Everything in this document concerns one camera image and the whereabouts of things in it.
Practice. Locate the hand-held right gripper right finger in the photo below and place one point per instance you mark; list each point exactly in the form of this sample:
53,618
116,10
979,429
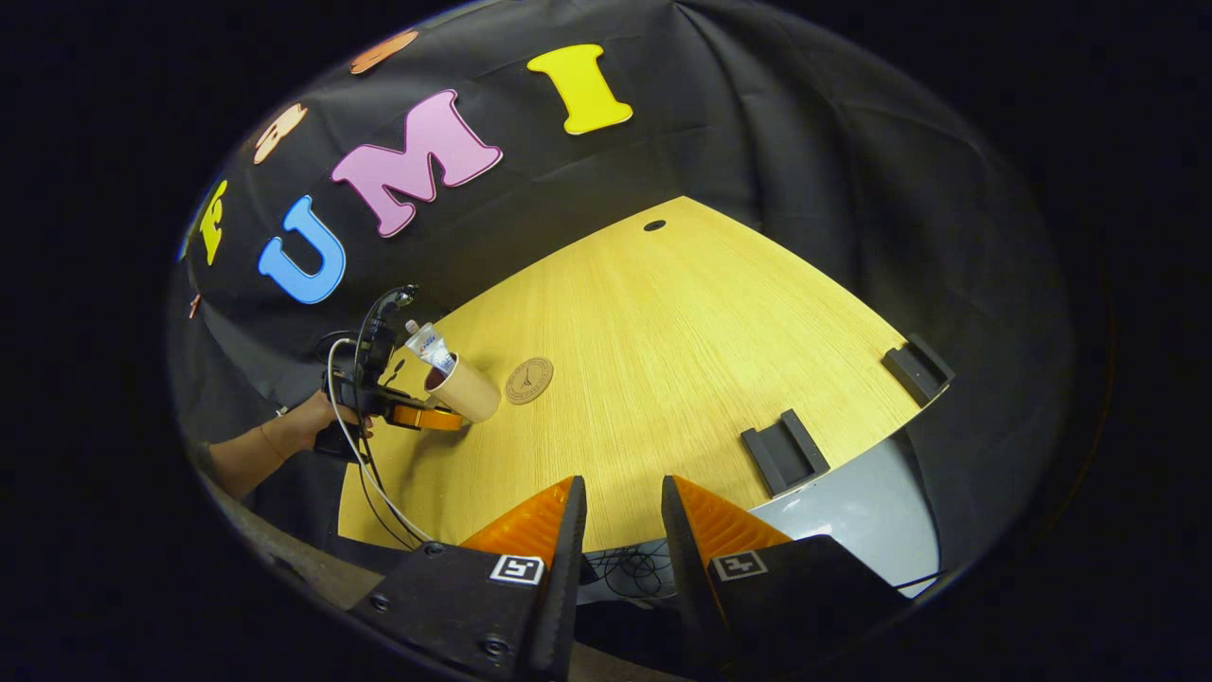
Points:
686,568

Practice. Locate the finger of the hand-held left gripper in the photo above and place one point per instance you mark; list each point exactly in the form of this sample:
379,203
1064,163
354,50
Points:
426,418

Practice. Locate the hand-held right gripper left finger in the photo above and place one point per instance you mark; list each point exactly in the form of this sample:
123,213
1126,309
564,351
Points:
563,587

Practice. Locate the brown paper cup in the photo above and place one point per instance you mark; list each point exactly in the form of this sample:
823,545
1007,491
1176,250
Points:
473,393

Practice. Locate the white toothpaste tube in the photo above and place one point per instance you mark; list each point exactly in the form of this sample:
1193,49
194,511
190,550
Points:
434,349

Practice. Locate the round brown coaster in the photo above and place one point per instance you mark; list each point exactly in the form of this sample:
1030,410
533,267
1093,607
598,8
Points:
529,381

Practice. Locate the wooden desktop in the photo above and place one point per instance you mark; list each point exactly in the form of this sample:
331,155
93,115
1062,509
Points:
682,360

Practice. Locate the black backdrop cloth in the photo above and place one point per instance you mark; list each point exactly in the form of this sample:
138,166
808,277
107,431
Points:
805,142

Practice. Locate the black gripper holder bracket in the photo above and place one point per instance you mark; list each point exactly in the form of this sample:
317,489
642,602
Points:
917,369
784,455

